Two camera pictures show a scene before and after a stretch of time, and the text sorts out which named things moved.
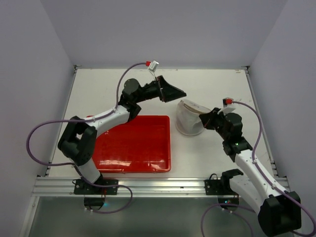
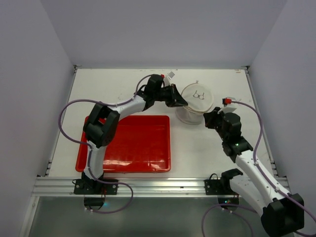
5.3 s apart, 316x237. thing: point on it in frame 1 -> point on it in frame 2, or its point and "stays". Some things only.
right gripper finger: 207,120 stays
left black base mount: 82,187 stays
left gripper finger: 169,98 -> 170,104
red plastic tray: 142,145 stays
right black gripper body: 207,121 stays
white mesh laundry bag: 188,122 -> 200,99
